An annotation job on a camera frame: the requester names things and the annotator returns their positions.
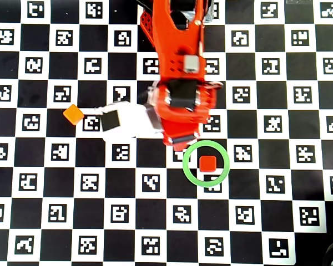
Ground black white marker mat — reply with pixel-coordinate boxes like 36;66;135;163
0;0;333;266

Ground orange cube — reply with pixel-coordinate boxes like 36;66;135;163
63;104;85;126

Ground green flat ring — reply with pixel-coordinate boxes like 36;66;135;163
182;140;230;188

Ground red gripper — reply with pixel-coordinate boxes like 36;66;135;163
157;108;210;152

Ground red cube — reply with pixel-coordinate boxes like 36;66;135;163
199;155;218;173

